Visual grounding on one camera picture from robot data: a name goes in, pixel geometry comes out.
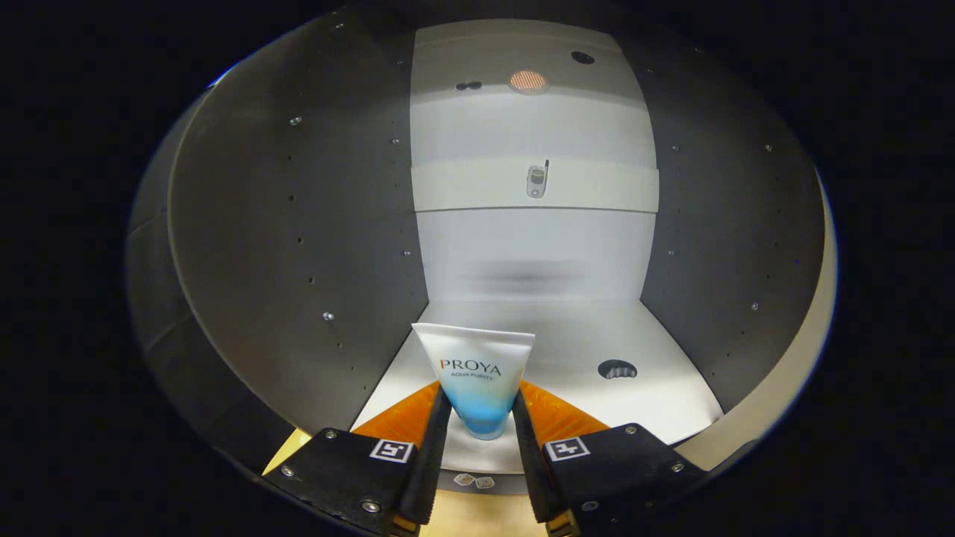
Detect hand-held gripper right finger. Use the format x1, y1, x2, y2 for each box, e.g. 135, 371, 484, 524
512, 379, 710, 537

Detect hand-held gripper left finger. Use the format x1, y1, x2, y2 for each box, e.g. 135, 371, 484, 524
263, 380, 454, 537

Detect white and blue tube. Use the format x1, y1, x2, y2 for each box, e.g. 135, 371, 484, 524
412, 322, 536, 441

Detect dark grey cabinet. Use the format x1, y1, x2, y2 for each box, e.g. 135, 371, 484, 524
127, 15, 825, 494

